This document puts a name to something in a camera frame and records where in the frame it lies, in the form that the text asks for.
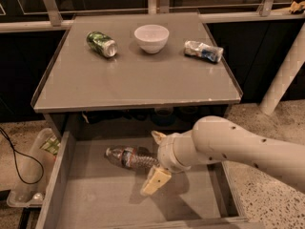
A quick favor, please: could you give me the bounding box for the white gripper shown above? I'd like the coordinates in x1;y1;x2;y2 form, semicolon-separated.
140;131;202;196

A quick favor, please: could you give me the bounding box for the clear plastic water bottle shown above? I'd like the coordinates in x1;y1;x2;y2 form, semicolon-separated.
104;146;159;170

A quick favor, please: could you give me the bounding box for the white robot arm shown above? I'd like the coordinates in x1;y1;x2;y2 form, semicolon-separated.
141;115;305;196

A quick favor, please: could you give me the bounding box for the open grey top drawer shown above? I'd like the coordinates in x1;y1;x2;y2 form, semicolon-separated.
36;114;264;229

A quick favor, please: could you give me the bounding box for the grey cabinet counter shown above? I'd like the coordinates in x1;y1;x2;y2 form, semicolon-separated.
32;13;242;114

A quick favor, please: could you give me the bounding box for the green snack packet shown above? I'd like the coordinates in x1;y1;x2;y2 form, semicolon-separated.
40;135;60;156

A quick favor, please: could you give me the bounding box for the crushed silver blue can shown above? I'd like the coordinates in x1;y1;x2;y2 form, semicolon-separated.
184;40;223;63

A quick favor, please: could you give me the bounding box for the white ceramic bowl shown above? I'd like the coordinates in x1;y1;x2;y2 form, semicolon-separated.
134;25;170;53

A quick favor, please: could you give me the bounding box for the green soda can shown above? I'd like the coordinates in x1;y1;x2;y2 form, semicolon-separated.
86;31;118;58

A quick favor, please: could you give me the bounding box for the clear plastic storage bin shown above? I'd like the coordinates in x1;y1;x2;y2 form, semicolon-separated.
7;128;56;207

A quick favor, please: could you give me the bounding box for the black cable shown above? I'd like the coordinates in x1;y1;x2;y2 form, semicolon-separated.
0;127;45;186

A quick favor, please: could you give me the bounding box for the metal railing frame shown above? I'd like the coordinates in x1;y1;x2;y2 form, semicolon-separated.
0;0;305;33

